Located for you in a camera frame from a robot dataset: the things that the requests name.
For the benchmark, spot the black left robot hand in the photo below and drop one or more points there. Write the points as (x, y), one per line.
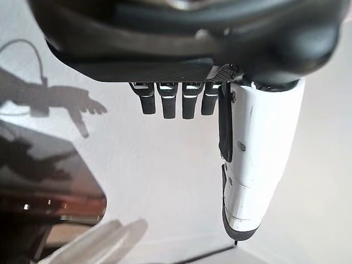
(192, 41)

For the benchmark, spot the dark brown glossy stool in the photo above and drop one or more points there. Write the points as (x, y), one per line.
(41, 178)

